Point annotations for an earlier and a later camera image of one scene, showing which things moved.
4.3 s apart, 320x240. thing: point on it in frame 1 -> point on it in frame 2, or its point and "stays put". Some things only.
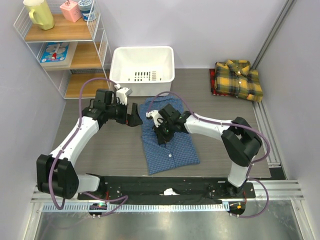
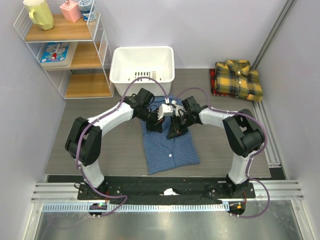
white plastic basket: x=147 y=71 stays put
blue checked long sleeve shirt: x=179 y=152 stays put
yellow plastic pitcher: x=40 y=13 stays put
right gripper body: x=165 y=130 -> x=182 y=122
